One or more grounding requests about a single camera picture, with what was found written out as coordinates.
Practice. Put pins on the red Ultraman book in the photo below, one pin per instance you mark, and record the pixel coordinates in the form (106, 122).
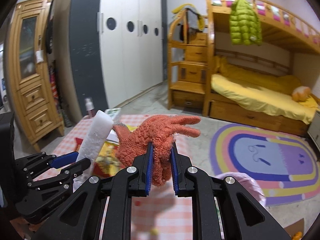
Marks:
(107, 154)

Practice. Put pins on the pink checkered tablecloth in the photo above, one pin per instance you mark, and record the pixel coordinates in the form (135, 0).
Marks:
(160, 199)

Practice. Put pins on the small green white carton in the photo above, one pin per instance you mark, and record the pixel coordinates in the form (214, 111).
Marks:
(114, 113)

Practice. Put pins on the white spray bottle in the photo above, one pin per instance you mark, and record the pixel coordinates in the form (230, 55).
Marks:
(90, 107)

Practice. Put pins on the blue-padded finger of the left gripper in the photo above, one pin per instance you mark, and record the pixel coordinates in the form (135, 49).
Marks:
(63, 160)

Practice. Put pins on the wooden stair drawers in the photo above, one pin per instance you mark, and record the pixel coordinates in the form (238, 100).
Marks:
(187, 64)

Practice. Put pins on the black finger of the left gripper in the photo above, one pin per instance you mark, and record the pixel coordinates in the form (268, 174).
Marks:
(74, 170)

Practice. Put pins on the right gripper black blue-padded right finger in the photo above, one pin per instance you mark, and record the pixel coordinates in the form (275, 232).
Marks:
(221, 208)

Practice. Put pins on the wooden glass-door cabinet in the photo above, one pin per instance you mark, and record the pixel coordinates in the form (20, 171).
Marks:
(28, 74)

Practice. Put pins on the cardboard box with toys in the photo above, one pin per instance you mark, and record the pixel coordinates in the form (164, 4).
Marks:
(296, 230)

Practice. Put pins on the pink-lined trash bin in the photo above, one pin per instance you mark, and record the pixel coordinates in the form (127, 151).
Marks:
(248, 183)

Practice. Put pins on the orange plush toy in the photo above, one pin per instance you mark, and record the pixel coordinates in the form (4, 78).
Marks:
(301, 94)

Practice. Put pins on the white bedside drawer unit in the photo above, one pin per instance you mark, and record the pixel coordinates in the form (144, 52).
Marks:
(314, 129)

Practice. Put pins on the white wardrobe with portholes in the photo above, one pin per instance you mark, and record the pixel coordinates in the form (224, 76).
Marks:
(116, 49)

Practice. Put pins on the rainbow oval rug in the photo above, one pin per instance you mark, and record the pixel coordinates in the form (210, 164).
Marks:
(283, 165)

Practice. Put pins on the yellow bed sheet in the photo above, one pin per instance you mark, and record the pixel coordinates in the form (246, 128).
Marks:
(259, 99)

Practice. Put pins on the yellow grey hanging clothes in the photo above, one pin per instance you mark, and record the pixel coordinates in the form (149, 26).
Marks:
(195, 20)

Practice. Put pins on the white foam block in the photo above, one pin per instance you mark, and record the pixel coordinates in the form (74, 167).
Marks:
(92, 144)

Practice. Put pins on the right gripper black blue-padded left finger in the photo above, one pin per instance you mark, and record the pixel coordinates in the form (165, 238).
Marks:
(101, 208)

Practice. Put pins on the orange knitted glove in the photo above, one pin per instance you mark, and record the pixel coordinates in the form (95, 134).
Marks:
(158, 130)

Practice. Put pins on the wooden bunk bed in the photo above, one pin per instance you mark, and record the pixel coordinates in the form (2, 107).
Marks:
(280, 28)

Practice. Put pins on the lime green puffer jacket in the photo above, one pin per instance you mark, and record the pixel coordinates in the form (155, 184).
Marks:
(244, 24)

